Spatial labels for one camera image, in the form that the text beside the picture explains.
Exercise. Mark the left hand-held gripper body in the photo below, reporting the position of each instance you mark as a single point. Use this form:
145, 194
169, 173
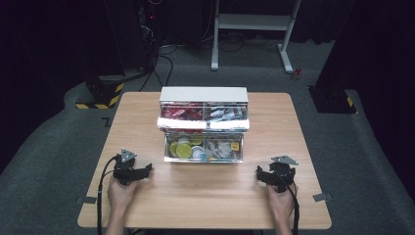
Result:
125, 171

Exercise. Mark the pile of clear small packets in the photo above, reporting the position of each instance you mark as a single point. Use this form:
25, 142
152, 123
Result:
221, 149

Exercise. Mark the pile of red stick sachets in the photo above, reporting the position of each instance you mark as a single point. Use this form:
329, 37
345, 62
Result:
181, 113

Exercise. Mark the black yellow striped stand base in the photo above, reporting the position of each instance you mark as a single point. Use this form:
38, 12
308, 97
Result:
103, 94

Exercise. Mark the small red floor object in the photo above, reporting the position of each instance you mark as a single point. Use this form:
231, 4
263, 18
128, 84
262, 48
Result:
296, 73

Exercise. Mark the group of yellow-green round capsules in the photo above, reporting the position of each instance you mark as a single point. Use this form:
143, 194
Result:
183, 150

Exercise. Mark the person's left hand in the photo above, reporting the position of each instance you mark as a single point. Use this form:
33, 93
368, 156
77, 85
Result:
120, 196

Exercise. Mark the white metal stand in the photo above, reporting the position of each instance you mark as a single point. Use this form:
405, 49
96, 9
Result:
253, 22

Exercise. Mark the pile of white sachets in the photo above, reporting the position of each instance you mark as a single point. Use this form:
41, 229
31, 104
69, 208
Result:
224, 113

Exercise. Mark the clear plastic drawer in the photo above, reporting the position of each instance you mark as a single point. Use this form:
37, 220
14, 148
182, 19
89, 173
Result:
204, 160

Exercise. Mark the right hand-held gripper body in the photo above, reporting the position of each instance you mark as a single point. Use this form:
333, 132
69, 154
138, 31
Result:
281, 174

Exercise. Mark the white-fronted clear drawer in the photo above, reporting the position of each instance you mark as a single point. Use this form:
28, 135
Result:
202, 124

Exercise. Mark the grey tape piece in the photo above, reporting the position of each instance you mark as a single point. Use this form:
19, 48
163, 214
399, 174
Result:
86, 199
322, 197

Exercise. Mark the person's right hand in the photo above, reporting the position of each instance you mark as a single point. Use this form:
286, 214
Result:
280, 204

